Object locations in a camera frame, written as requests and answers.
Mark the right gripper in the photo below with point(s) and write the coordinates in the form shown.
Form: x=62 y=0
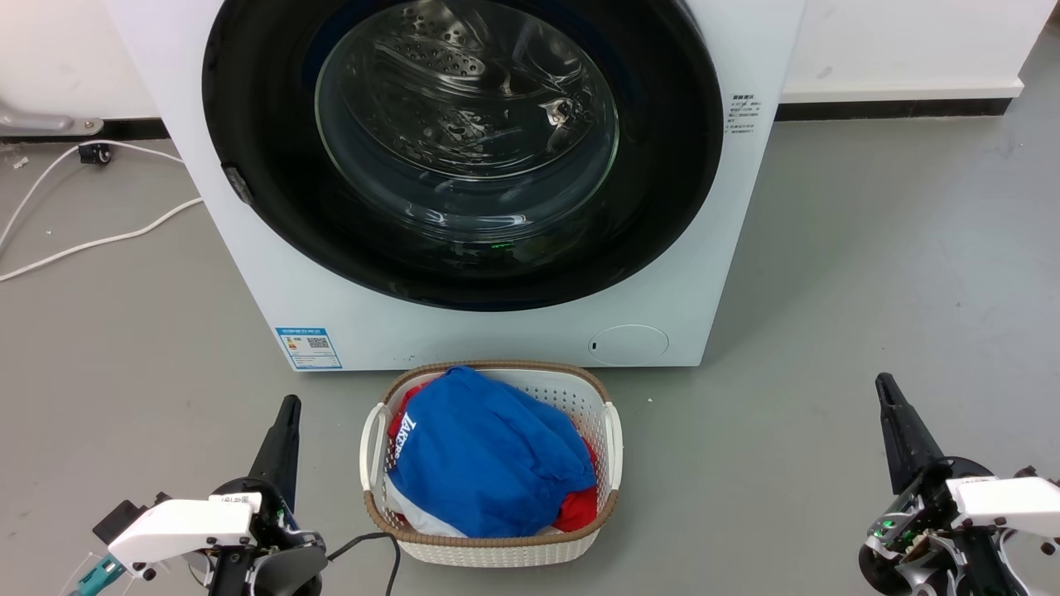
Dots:
x=919 y=530

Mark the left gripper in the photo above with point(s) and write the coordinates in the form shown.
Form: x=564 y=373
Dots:
x=281 y=563

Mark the round black glass washer door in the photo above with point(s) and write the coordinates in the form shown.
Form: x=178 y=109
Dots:
x=248 y=99

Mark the white front-load washing machine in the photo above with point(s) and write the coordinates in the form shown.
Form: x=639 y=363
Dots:
x=497 y=339

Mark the blue white energy label sticker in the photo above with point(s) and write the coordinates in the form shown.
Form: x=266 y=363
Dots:
x=309 y=348

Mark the blue garment with white print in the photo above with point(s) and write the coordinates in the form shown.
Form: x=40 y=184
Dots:
x=489 y=455

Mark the white woven plastic laundry basket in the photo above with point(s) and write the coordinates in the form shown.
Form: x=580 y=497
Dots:
x=489 y=550

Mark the round white filter cover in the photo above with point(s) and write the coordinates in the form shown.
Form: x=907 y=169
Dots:
x=629 y=345

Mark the red garment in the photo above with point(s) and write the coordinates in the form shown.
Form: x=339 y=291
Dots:
x=580 y=513

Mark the small black caster wheel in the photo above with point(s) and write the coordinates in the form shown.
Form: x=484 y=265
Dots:
x=96 y=154

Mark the grey metal base foot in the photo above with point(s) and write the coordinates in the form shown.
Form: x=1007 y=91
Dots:
x=33 y=122

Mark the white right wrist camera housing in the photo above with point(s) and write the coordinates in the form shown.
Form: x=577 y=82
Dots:
x=1010 y=501

